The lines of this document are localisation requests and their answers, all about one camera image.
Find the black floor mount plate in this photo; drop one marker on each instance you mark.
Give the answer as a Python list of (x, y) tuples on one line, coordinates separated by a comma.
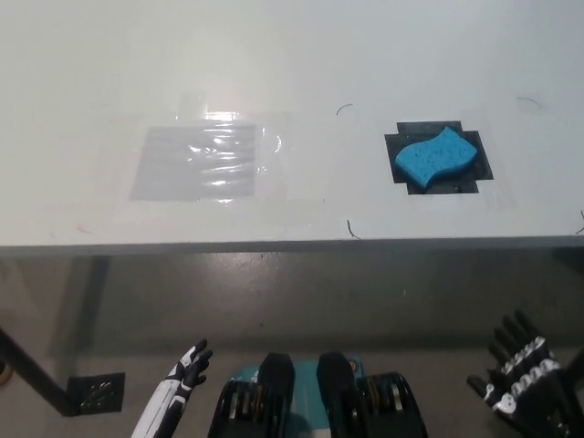
[(99, 392)]

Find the clear plastic film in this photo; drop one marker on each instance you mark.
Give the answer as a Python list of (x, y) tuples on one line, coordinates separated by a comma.
[(278, 137)]

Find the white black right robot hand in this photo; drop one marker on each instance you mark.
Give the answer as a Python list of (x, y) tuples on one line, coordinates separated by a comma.
[(524, 374)]

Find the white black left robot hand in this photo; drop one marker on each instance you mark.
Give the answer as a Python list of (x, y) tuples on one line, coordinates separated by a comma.
[(191, 374)]

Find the black tape patch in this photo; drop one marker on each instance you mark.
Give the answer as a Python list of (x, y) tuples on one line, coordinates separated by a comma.
[(479, 175)]

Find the blue wavy sponge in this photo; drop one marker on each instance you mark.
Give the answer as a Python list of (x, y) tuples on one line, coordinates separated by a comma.
[(433, 159)]

